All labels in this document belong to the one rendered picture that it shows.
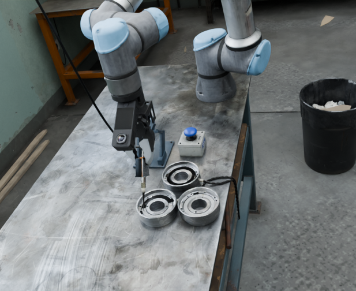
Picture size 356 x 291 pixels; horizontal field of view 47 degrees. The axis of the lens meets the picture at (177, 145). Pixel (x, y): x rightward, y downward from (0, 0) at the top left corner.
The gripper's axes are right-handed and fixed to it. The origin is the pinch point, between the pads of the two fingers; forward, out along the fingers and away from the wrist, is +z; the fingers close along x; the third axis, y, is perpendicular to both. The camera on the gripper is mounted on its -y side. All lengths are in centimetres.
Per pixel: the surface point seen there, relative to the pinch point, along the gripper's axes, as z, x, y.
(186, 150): 10.8, -5.9, 18.9
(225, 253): 40.0, -16.7, 4.8
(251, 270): 93, -19, 38
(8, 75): 45, 153, 143
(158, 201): 10.7, -3.1, -2.9
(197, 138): 8.7, -8.8, 21.8
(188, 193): 10.1, -10.6, -0.1
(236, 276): 69, -16, 17
